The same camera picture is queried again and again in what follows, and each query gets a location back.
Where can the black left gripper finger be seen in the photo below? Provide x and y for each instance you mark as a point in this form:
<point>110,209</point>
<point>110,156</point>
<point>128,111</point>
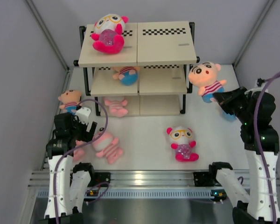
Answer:
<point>91,131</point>
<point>76,118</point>

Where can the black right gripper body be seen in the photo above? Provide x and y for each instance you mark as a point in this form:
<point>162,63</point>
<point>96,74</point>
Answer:
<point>236,105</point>

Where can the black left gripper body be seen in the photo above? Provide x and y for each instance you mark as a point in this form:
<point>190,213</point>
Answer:
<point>79,131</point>

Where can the pink striped frog plush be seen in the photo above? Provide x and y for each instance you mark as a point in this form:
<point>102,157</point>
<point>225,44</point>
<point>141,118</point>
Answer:
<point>107,146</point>
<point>116,105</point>
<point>79,153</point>

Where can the boy plush striped shirt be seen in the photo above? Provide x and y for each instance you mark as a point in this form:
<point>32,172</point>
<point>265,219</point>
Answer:
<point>205,77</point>
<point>70,100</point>
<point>228,117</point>

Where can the pink white glasses plush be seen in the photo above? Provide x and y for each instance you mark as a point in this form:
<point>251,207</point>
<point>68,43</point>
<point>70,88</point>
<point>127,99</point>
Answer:
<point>107,34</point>
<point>182,141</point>

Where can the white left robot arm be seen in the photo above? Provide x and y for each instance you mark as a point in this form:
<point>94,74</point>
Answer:
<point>68,182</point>

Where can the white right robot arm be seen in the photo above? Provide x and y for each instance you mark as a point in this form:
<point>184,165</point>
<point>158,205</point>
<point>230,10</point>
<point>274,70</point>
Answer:
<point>254,110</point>

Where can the beige three-tier shelf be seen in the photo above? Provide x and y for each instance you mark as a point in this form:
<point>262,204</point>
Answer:
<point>163,50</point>

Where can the boy plush blue pants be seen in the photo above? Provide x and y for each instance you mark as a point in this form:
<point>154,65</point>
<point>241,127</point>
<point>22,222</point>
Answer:
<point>127,75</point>

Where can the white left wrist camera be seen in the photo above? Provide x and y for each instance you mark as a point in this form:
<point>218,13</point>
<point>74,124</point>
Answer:
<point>83,113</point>

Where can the aluminium rail base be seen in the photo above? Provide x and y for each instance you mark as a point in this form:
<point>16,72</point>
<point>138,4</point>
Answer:
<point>195,186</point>

